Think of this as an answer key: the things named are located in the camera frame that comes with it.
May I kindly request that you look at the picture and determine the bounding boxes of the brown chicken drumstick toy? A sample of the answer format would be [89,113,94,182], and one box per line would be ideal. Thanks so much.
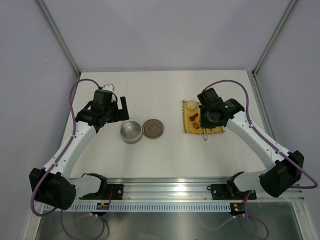
[189,113,199,122]

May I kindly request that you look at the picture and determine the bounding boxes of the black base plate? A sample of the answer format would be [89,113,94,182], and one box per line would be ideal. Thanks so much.
[206,183,247,200]
[79,183,124,200]

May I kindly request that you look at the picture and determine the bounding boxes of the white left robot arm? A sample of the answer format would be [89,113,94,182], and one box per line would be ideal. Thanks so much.
[29,93,129,215]

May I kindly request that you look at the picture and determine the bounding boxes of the aluminium frame post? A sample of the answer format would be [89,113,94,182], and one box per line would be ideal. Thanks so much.
[35,0,81,79]
[251,0,300,78]

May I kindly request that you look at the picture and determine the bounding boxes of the round metal lunch box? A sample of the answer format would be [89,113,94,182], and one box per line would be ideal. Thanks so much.
[120,121,143,144]

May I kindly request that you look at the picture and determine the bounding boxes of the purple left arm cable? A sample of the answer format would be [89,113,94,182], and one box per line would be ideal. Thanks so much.
[29,78,111,238]

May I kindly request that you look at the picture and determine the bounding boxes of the white steamed bun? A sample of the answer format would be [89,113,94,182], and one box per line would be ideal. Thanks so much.
[186,100,198,111]

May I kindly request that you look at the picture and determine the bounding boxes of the yellow bamboo mat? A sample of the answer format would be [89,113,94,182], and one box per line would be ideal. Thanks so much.
[182,100,225,136]

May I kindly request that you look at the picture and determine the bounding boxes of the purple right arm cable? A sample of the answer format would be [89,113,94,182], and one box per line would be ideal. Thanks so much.
[197,79,319,237]

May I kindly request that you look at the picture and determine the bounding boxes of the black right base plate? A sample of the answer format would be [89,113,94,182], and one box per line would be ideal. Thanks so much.
[206,183,247,200]

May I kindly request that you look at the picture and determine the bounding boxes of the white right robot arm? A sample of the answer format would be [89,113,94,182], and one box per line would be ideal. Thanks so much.
[199,97,304,198]

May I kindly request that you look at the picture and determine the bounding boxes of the white slotted cable duct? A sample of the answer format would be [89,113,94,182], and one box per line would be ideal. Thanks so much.
[43,201,232,213]

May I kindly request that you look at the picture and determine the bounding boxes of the red sausage piece toy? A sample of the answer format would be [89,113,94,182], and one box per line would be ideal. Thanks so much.
[192,122,200,130]

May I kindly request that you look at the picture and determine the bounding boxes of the metal tongs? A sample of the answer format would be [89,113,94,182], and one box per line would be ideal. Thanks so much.
[202,128,208,141]

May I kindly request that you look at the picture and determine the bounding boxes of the left aluminium frame post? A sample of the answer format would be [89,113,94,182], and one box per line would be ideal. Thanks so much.
[35,0,81,79]

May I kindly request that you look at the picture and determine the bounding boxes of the right aluminium frame post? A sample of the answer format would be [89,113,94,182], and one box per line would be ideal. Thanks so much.
[251,0,300,78]

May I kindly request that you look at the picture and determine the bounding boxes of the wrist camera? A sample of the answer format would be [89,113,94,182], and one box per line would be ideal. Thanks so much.
[197,87,223,109]
[93,84,118,105]

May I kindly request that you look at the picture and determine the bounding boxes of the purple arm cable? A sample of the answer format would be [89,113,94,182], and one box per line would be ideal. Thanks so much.
[197,79,319,237]
[29,78,111,238]

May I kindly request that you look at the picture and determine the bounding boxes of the aluminium mounting rail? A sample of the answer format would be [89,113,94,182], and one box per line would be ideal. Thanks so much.
[69,176,306,201]

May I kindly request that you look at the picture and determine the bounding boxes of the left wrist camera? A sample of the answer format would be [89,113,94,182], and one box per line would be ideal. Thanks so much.
[93,84,118,105]

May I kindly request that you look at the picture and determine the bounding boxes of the round brown lunch box lid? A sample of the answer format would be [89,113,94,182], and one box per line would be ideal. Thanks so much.
[142,119,164,140]

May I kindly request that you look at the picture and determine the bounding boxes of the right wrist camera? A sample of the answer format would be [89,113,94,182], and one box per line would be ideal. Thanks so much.
[197,87,223,109]

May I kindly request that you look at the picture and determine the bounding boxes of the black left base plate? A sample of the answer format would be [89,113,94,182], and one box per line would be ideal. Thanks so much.
[79,183,124,200]

